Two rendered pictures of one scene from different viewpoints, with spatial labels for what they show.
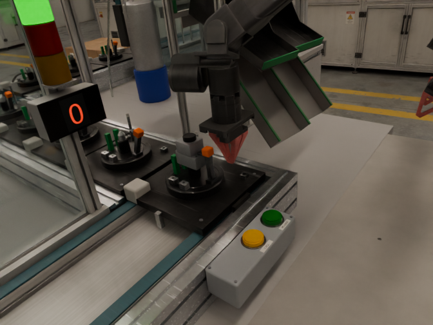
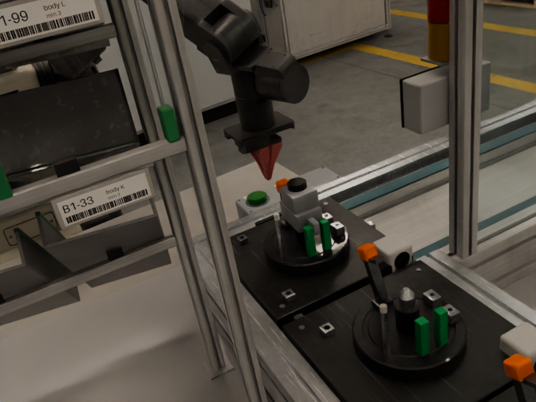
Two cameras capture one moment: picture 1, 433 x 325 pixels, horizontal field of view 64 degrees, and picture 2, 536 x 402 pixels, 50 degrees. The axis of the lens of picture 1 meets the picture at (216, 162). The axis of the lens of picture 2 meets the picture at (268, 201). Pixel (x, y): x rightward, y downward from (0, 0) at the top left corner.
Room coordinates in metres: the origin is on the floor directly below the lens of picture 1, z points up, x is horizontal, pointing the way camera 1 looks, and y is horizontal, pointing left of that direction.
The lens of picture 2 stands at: (1.41, 0.36, 1.51)
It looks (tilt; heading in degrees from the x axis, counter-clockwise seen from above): 29 degrees down; 207
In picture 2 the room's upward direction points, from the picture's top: 10 degrees counter-clockwise
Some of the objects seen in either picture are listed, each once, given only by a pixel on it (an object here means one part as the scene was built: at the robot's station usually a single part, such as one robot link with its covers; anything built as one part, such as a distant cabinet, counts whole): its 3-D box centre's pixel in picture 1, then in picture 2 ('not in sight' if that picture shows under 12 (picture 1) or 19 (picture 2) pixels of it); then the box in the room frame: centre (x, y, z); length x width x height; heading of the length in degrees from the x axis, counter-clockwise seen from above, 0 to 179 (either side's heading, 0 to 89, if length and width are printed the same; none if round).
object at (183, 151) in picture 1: (187, 148); (302, 203); (0.70, 0.06, 1.06); 0.08 x 0.04 x 0.07; 46
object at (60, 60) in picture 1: (53, 67); (447, 37); (0.63, 0.27, 1.28); 0.05 x 0.05 x 0.05
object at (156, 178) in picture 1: (196, 186); (307, 253); (0.70, 0.05, 0.96); 0.24 x 0.24 x 0.02; 49
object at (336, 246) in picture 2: (195, 178); (305, 243); (0.70, 0.05, 0.98); 0.14 x 0.14 x 0.02
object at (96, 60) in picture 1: (109, 51); not in sight; (2.16, 0.56, 1.01); 0.24 x 0.24 x 0.13; 49
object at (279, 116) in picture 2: (226, 109); (256, 114); (0.63, -0.03, 1.17); 0.10 x 0.07 x 0.07; 139
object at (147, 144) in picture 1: (123, 144); (407, 313); (0.87, 0.25, 1.01); 0.24 x 0.24 x 0.13; 49
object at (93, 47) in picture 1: (110, 56); not in sight; (5.96, 1.55, 0.20); 1.20 x 0.80 x 0.41; 53
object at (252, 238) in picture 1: (253, 239); not in sight; (0.49, -0.05, 0.96); 0.04 x 0.04 x 0.02
